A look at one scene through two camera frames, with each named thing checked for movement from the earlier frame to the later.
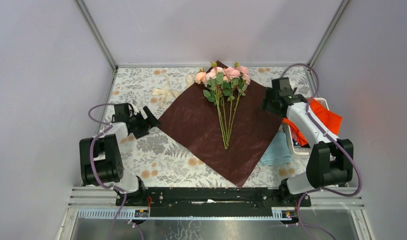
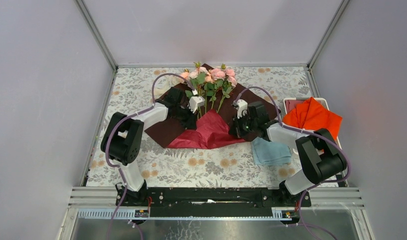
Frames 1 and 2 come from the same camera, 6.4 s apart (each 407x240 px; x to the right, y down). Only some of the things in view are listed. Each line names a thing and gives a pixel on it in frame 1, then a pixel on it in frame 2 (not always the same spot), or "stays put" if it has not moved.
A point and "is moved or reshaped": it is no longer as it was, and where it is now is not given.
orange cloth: (331, 120) stays put
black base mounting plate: (211, 202) stays put
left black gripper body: (140, 125) → (183, 115)
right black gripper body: (270, 106) → (244, 125)
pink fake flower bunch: (224, 85) is moved or reshaped
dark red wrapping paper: (230, 135) is moved or reshaped
